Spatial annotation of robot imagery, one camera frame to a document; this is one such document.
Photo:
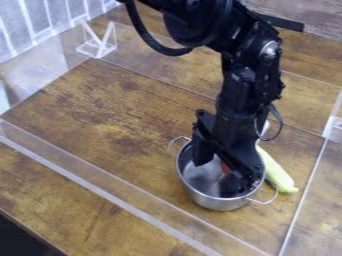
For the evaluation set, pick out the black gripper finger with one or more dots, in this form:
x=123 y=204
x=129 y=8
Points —
x=203 y=147
x=244 y=178

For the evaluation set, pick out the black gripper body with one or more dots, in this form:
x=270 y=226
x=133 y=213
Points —
x=231 y=128

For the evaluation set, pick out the silver metal pot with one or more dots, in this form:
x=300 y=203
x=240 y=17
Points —
x=208 y=183

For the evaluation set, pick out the red white plush mushroom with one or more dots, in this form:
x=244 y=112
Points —
x=225 y=169

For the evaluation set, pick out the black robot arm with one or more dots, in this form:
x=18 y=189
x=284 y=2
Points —
x=225 y=27

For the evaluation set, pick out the black bar on table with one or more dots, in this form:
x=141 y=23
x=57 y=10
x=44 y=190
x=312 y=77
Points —
x=271 y=21

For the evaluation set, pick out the clear acrylic front barrier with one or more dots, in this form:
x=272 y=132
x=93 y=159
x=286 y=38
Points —
x=184 y=226

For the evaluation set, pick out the spoon with yellow handle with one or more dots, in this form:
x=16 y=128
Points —
x=275 y=173

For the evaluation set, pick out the clear acrylic triangle bracket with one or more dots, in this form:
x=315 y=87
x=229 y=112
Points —
x=96 y=47

